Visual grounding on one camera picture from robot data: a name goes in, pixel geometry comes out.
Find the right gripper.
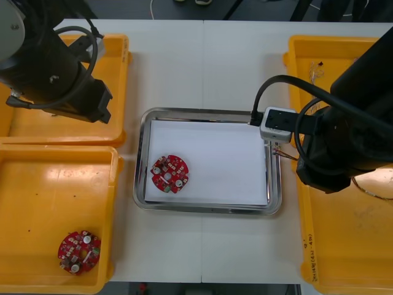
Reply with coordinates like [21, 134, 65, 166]
[296, 150, 352, 194]

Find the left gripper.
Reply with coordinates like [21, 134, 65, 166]
[42, 79, 113, 124]

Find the round red circuit board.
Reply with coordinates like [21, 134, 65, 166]
[149, 154, 191, 195]
[57, 230, 102, 276]

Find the blue-white twisted wire harness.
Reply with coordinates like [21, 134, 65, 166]
[306, 60, 326, 116]

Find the yellow-orange plastic bin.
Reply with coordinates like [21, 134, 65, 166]
[0, 33, 133, 148]
[290, 143, 393, 295]
[282, 35, 381, 148]
[0, 144, 125, 295]

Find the steel tray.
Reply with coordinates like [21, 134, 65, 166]
[132, 106, 282, 218]

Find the white paper sheet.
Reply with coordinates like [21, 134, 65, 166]
[144, 119, 268, 206]

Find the black slanted metal leg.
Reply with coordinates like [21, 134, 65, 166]
[289, 0, 311, 22]
[221, 0, 246, 21]

